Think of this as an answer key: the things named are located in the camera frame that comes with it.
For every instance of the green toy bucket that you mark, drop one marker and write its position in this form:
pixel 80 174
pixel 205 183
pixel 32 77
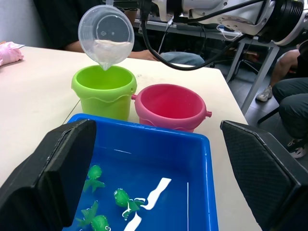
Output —
pixel 103 106

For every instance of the blue plastic tub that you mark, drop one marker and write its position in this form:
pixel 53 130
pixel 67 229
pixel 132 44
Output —
pixel 156 156

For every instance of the seated person in dark trousers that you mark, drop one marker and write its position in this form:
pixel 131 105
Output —
pixel 291 101

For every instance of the black office chair base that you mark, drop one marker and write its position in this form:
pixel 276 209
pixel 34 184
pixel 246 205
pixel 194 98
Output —
pixel 267 116

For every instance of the green toy fish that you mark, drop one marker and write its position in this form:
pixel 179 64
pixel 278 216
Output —
pixel 98 222
pixel 94 173
pixel 121 198

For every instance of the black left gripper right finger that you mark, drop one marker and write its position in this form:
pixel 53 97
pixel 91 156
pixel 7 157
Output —
pixel 264 173

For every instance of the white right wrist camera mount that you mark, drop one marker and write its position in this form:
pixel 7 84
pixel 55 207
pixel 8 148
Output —
pixel 204 9

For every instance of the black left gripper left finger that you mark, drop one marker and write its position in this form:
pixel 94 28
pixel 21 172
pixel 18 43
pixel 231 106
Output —
pixel 36 183

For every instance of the pink cloth bag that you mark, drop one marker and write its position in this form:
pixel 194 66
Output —
pixel 9 54

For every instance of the clear plastic measuring cup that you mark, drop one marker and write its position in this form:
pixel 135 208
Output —
pixel 108 51

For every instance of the pink toy bucket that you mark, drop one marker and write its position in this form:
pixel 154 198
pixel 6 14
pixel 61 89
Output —
pixel 168 106

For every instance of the grey metal desk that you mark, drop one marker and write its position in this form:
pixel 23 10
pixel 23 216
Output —
pixel 262 63

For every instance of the seated person in dark shirt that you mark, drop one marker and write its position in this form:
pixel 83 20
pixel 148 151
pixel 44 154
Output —
pixel 60 24

